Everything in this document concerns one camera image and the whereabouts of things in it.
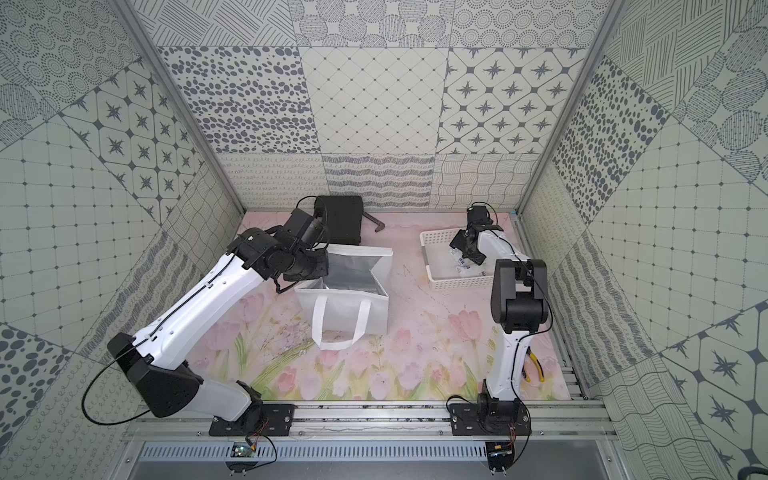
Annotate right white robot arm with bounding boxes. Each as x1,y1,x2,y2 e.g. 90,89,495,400
450,202,550,408

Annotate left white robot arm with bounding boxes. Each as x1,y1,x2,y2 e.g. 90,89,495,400
108,209,328,422

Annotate yellow handled pliers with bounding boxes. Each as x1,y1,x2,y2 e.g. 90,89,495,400
522,349,546,383

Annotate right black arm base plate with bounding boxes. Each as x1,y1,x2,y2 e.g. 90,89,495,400
447,402,532,437

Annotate black plastic case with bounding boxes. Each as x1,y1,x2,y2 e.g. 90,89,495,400
314,195,364,245

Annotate white insulated delivery bag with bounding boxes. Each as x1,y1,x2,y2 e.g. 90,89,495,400
295,244,394,351

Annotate green circuit board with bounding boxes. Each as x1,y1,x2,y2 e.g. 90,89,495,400
231,443,254,458

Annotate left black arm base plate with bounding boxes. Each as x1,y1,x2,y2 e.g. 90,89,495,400
208,403,296,437

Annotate aluminium rail frame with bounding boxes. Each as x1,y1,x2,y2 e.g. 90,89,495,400
114,373,622,476

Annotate black controller box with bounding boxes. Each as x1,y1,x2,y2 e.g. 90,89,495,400
485,442,516,475

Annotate white perforated plastic basket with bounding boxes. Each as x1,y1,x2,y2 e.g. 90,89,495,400
419,228,513,290

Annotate clear ice pack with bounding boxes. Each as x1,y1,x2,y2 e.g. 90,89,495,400
454,255,484,278

